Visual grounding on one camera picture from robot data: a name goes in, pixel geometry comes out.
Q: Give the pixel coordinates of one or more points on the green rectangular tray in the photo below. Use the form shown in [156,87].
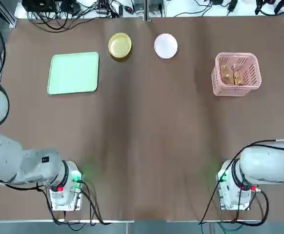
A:
[73,73]

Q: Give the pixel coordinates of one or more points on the small pink slotted basket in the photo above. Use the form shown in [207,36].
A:
[220,90]

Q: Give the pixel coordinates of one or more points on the clear-wrapped bread pack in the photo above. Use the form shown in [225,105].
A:
[238,78]
[226,74]

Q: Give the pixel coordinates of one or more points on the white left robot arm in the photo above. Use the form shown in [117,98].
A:
[3,156]

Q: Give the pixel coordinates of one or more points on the yellow round plate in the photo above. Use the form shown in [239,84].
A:
[120,45]

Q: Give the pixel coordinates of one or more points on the white round plate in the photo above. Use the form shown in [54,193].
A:
[166,45]

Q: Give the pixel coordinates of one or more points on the black power adapter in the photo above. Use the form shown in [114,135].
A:
[232,5]

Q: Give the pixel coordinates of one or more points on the black equipment box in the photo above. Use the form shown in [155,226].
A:
[46,5]

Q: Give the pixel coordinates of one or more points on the aluminium frame post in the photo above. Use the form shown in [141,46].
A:
[147,9]
[10,12]

